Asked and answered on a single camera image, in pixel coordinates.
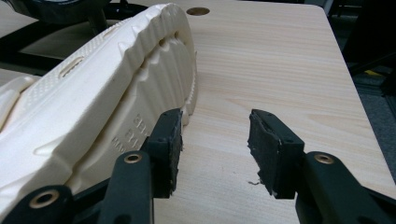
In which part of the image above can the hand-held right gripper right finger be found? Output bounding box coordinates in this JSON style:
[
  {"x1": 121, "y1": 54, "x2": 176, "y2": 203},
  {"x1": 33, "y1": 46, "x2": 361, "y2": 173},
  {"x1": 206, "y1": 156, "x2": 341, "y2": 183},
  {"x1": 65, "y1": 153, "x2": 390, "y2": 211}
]
[{"x1": 247, "y1": 108, "x2": 305, "y2": 200}]

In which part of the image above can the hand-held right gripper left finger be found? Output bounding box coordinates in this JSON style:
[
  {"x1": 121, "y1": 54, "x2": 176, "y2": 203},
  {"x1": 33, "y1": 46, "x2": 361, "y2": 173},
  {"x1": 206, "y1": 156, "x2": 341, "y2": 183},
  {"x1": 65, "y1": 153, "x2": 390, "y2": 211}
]
[{"x1": 141, "y1": 107, "x2": 185, "y2": 199}]

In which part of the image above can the cream foam slipper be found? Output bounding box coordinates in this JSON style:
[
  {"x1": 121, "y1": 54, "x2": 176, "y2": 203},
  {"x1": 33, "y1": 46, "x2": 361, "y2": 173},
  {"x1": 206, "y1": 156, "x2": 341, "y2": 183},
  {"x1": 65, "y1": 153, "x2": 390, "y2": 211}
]
[
  {"x1": 0, "y1": 3, "x2": 199, "y2": 216},
  {"x1": 0, "y1": 75, "x2": 40, "y2": 132}
]

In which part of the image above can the red wavy tray lid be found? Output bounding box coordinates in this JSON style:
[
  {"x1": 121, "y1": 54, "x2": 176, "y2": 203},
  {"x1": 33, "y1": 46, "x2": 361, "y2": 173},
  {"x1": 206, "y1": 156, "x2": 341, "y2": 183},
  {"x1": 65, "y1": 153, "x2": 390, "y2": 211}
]
[{"x1": 0, "y1": 0, "x2": 148, "y2": 73}]

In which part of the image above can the black metal stand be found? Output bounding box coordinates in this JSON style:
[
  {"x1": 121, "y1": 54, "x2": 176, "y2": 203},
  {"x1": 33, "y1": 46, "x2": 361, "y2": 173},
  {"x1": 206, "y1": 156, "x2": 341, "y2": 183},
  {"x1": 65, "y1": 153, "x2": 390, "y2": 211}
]
[{"x1": 325, "y1": 0, "x2": 396, "y2": 94}]

